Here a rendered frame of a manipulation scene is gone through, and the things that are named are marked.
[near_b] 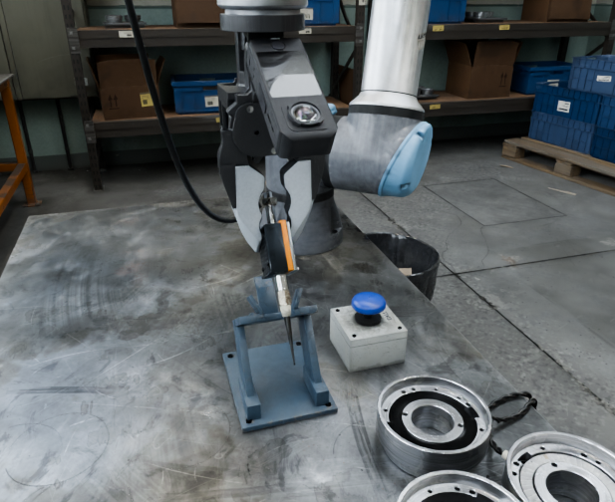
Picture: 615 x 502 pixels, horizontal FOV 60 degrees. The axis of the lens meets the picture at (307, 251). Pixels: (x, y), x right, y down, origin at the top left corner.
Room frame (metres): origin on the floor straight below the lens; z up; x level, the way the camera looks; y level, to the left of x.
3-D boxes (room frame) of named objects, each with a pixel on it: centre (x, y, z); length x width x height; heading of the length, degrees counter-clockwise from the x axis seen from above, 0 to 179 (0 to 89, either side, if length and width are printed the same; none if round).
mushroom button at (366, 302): (0.54, -0.07, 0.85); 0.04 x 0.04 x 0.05
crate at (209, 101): (3.93, 0.69, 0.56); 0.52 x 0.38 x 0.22; 104
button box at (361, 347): (0.54, -0.07, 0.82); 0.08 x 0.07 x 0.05; 17
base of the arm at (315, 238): (0.87, 0.01, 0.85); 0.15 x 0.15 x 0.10
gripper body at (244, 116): (0.50, 0.04, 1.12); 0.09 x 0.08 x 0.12; 17
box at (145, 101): (3.75, 1.20, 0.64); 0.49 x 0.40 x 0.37; 112
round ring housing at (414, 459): (0.39, -0.12, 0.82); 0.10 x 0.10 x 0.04
